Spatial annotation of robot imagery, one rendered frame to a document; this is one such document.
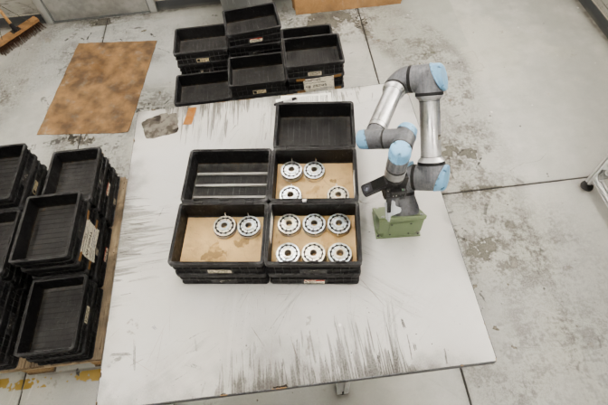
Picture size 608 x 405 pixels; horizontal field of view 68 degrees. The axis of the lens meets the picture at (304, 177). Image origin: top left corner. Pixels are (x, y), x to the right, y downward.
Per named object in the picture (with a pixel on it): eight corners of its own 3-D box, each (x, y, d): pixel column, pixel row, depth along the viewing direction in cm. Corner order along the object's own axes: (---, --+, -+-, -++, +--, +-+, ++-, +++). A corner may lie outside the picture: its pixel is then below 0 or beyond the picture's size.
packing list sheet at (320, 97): (330, 90, 267) (330, 89, 267) (336, 119, 254) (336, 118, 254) (275, 97, 267) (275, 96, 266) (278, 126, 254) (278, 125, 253)
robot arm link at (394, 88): (385, 62, 196) (351, 134, 166) (411, 60, 191) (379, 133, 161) (392, 84, 203) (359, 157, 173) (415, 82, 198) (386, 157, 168)
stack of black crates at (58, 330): (53, 295, 263) (32, 279, 244) (105, 288, 263) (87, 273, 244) (37, 367, 240) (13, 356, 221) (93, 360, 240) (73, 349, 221)
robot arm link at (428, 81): (418, 187, 204) (413, 64, 194) (451, 188, 197) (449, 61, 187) (410, 193, 194) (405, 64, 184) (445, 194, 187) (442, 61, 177)
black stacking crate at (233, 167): (274, 163, 225) (271, 148, 216) (270, 214, 209) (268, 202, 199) (196, 164, 228) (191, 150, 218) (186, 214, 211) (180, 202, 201)
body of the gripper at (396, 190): (404, 200, 173) (410, 182, 163) (383, 203, 172) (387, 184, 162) (399, 184, 177) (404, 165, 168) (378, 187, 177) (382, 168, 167)
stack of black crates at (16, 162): (19, 188, 307) (-24, 147, 270) (63, 183, 308) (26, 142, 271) (4, 240, 285) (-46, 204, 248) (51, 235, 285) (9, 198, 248)
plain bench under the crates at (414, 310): (392, 152, 326) (404, 80, 269) (457, 391, 236) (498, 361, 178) (172, 177, 324) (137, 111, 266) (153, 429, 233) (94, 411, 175)
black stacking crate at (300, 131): (352, 117, 240) (353, 101, 231) (355, 161, 223) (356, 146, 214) (279, 117, 242) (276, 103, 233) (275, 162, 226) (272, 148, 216)
